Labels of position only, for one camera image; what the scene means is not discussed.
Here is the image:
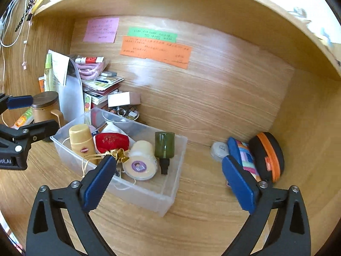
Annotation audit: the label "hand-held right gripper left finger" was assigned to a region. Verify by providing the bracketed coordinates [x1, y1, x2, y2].
[26, 155, 117, 256]

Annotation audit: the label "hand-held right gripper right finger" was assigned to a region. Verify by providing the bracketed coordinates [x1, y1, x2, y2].
[222, 155, 311, 256]

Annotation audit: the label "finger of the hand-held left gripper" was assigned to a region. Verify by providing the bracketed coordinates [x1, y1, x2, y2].
[0, 93, 34, 116]
[0, 119, 59, 153]

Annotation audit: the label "string with yellow charm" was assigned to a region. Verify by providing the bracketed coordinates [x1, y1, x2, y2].
[81, 149, 131, 179]

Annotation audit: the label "yellow lotion bottle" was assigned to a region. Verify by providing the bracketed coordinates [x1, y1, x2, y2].
[69, 124, 98, 166]

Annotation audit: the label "red pouch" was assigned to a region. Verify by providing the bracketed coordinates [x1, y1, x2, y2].
[94, 132, 131, 156]

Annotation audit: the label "clear plastic box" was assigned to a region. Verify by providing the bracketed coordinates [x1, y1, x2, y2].
[51, 108, 188, 217]

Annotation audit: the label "wooden desktop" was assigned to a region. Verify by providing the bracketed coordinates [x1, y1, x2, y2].
[0, 123, 325, 256]

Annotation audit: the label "green and orange tube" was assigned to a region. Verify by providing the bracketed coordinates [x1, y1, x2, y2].
[11, 108, 35, 128]

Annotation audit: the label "brown mug with wooden lid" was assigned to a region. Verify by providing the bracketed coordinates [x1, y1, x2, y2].
[30, 91, 66, 128]

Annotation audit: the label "blue pencil case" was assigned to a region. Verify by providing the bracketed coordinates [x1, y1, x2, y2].
[227, 137, 263, 184]

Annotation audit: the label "white round tin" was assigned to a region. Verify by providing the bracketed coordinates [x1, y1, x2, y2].
[210, 142, 230, 163]

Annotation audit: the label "green spray bottle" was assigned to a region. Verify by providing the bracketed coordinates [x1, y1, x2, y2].
[44, 53, 55, 92]

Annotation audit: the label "translucent file holder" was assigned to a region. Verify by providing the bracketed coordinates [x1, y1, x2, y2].
[57, 59, 85, 124]

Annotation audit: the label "cream tape roll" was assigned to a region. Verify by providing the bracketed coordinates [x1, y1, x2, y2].
[123, 140, 158, 180]

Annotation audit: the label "black case with orange zipper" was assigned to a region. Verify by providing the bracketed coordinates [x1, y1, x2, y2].
[249, 132, 285, 183]

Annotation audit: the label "white paper sheets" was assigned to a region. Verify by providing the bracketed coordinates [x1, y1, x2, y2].
[51, 49, 70, 86]

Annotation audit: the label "fruit sticker sheet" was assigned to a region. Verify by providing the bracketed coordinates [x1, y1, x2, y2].
[84, 92, 92, 114]

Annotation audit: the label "glass bowl of trinkets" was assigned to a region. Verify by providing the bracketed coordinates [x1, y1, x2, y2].
[103, 106, 140, 128]

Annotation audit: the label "stack of booklets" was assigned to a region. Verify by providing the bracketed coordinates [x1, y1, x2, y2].
[82, 71, 125, 104]

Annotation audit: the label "dark green bottle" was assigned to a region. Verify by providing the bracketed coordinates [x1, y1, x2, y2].
[155, 131, 175, 175]

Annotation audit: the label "red and white tube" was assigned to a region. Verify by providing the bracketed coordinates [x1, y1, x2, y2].
[75, 55, 105, 64]

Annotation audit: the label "white cardboard box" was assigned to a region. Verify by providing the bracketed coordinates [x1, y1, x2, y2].
[108, 91, 141, 108]

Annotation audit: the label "pink paper note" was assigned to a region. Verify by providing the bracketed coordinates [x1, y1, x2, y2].
[83, 17, 119, 43]

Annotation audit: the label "orange paper note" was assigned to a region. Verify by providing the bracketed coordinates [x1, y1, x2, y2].
[120, 35, 193, 69]

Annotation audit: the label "green paper note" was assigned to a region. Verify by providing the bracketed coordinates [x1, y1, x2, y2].
[127, 27, 178, 43]

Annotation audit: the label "wooden shelf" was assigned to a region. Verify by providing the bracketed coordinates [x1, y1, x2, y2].
[32, 0, 341, 80]

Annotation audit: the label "white drawstring pouch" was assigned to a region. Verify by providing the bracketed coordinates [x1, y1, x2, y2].
[101, 121, 131, 139]

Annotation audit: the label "pink coiled cable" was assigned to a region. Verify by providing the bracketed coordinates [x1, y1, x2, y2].
[76, 61, 105, 80]

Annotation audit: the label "white hanging cable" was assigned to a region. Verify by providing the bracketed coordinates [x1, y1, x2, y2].
[0, 0, 30, 47]

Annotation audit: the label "black bead chain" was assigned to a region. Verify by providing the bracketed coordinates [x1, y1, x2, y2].
[16, 0, 37, 32]

